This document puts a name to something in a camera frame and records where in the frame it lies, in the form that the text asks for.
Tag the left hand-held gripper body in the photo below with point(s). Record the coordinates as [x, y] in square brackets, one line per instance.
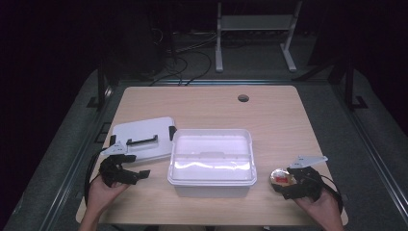
[109, 173]

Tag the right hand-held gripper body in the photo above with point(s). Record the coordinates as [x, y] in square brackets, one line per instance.
[311, 184]

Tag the white plastic storage box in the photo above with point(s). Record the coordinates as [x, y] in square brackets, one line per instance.
[211, 187]

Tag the person's left hand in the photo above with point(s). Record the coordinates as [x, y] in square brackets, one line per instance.
[99, 194]

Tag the person's right hand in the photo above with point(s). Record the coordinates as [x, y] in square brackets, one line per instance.
[324, 207]

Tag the black metal stand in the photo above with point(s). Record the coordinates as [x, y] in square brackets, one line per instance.
[102, 86]
[350, 86]

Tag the white metal stand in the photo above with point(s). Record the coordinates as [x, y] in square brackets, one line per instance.
[256, 22]

